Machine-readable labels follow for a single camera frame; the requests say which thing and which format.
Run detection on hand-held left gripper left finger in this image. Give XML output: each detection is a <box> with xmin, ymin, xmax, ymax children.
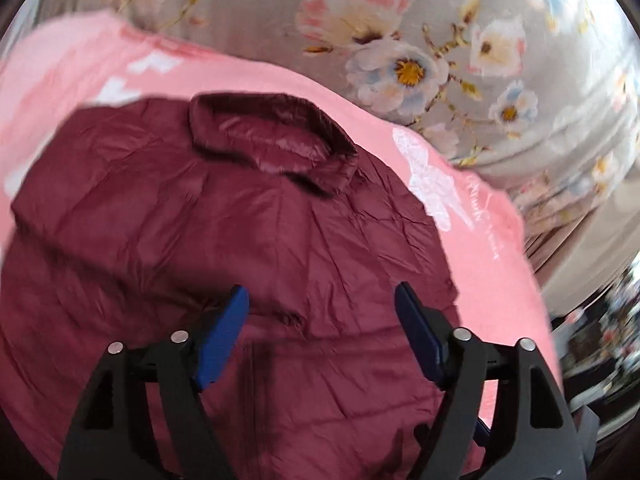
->
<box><xmin>57</xmin><ymin>284</ymin><xmax>250</xmax><ymax>480</ymax></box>

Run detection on grey floral blanket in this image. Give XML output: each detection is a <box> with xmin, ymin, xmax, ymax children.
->
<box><xmin>50</xmin><ymin>0</ymin><xmax>640</xmax><ymax>226</ymax></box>

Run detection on pink blanket with white print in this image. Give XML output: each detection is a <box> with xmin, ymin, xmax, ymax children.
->
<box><xmin>0</xmin><ymin>10</ymin><xmax>565</xmax><ymax>480</ymax></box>

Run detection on maroon puffer jacket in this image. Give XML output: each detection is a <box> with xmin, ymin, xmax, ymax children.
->
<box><xmin>0</xmin><ymin>91</ymin><xmax>488</xmax><ymax>480</ymax></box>

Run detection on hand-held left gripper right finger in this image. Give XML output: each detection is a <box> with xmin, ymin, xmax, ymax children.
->
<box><xmin>394</xmin><ymin>281</ymin><xmax>587</xmax><ymax>480</ymax></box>

